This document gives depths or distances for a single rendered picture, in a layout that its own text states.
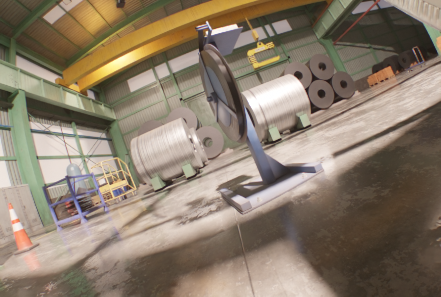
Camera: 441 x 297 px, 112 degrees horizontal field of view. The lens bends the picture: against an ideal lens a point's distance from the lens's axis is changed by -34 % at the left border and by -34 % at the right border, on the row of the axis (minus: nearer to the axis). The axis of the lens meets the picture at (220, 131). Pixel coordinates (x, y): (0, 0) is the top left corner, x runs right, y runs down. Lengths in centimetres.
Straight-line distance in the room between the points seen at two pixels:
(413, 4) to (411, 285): 49
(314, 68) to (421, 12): 1219
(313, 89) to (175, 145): 904
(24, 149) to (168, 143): 904
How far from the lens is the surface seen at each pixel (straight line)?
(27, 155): 1214
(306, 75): 1231
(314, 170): 123
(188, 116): 1100
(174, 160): 464
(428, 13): 50
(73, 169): 1275
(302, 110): 498
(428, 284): 44
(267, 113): 465
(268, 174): 139
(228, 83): 113
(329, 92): 1262
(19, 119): 1280
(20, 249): 370
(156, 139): 475
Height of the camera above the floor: 33
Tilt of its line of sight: 4 degrees up
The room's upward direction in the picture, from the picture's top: 23 degrees counter-clockwise
